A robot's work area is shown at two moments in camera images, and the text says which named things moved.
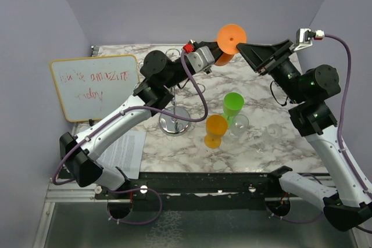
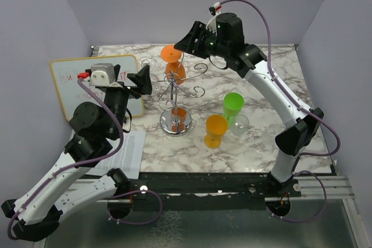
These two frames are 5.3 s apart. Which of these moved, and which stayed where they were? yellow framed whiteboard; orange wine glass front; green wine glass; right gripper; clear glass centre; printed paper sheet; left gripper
Moved: left gripper; right gripper
Stayed: yellow framed whiteboard; orange wine glass front; clear glass centre; printed paper sheet; green wine glass
